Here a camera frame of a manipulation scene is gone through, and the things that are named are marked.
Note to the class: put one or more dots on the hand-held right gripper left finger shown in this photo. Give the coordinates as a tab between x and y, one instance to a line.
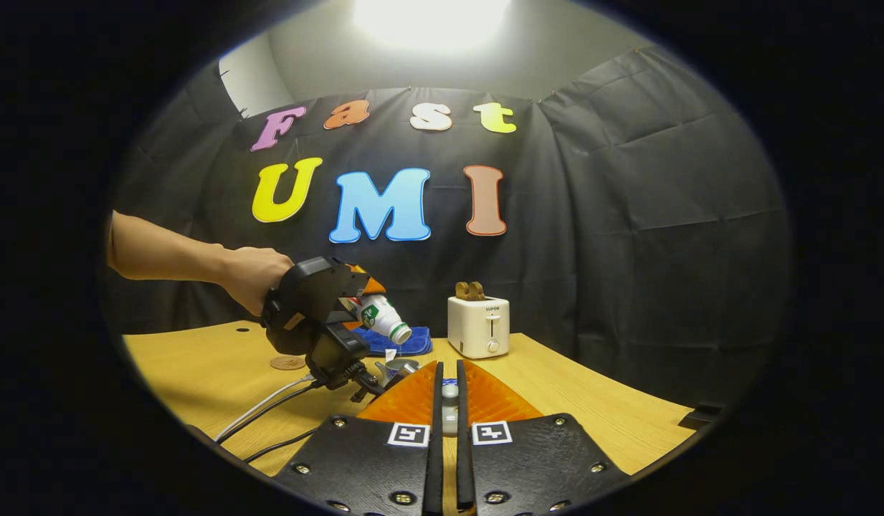
363	466

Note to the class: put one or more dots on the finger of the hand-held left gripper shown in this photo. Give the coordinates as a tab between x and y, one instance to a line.
351	325
370	285

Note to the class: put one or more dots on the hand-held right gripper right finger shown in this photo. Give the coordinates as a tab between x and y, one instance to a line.
535	466

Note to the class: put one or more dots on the white water bottle green label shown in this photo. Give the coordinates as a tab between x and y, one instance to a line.
381	317

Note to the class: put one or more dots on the round brown coaster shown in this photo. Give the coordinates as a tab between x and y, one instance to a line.
287	362

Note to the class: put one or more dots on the white teacup lid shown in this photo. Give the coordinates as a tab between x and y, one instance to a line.
449	412

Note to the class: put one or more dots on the blue cloth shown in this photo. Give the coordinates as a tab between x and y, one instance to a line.
413	342

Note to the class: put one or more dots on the brown toast slice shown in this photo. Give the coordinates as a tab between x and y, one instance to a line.
477	290
462	291

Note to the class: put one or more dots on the white toaster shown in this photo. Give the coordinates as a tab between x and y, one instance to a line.
477	326

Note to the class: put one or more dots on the black block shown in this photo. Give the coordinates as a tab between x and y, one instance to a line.
702	416

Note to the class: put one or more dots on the black backdrop cloth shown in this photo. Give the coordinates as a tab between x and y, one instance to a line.
628	251

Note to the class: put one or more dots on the large ceiling light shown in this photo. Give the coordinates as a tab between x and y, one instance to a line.
431	18

